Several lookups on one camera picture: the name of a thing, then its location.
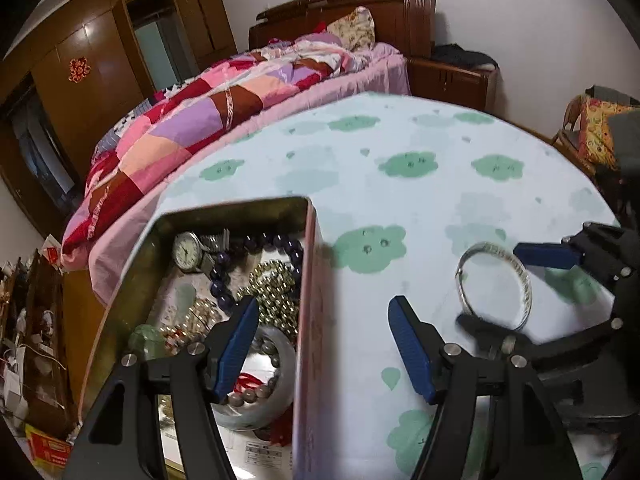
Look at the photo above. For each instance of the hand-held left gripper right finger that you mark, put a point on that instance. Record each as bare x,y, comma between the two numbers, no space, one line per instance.
410,345

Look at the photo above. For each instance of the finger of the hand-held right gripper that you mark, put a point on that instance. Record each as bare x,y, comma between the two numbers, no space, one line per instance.
525,347
545,254

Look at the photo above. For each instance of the dark clothes pile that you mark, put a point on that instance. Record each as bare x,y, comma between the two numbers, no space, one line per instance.
465,56

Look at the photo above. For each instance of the wooden headboard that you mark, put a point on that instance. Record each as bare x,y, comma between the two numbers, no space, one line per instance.
390,15

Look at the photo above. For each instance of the red cardboard box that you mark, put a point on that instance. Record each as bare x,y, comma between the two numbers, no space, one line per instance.
47,447

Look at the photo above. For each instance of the pink tin box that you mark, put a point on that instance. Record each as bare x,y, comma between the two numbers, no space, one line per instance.
320,360

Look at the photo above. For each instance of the white jade bangle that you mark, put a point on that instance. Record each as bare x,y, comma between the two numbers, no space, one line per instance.
280,390

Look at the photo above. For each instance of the cluttered wooden shelf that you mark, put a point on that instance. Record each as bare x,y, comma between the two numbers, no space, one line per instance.
35,340

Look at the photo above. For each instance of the bed with patchwork quilt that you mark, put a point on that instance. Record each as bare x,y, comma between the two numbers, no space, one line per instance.
200,110

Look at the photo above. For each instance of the white paper booklet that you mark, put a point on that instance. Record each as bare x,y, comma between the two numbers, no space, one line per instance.
265,460

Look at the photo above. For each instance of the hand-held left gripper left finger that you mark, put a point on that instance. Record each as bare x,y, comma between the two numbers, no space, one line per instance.
237,345

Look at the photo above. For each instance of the wooden wardrobe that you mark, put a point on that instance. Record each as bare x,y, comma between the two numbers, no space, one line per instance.
100,20

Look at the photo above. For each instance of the red paper wardrobe ornament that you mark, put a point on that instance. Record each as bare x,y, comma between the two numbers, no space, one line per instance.
79,70

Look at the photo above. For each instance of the silver bangle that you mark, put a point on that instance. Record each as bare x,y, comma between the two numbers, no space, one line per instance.
525,285

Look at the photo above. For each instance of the floral pillow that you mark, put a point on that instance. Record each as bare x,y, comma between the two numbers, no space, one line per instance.
355,27

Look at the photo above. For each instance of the wicker chair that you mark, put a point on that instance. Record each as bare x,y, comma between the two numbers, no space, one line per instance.
570,125

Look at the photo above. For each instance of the colourful patterned cushion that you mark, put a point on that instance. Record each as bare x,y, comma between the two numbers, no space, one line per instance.
595,130

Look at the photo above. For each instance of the wooden nightstand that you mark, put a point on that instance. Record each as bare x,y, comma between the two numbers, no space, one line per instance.
450,85

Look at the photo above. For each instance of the silver wristwatch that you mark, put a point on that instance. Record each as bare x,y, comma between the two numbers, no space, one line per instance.
187,252

